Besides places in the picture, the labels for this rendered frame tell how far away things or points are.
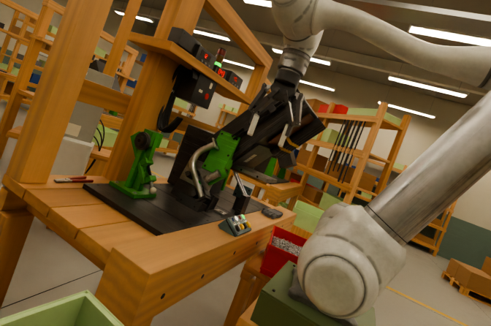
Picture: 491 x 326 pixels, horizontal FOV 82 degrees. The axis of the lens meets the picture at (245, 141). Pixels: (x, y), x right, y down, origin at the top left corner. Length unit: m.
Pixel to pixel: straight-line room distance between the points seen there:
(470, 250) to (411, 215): 10.38
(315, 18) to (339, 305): 0.61
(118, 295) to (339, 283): 0.53
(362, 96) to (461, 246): 5.36
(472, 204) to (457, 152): 10.23
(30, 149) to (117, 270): 0.53
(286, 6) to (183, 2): 0.79
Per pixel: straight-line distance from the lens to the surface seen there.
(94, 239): 0.91
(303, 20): 0.76
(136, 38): 1.38
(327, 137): 4.56
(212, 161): 1.37
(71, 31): 1.14
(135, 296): 0.81
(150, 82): 1.37
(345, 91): 10.69
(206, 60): 1.47
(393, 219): 0.63
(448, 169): 0.64
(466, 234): 10.90
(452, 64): 0.88
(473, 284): 7.01
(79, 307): 0.57
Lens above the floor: 1.28
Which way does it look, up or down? 1 degrees down
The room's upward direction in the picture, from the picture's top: 21 degrees clockwise
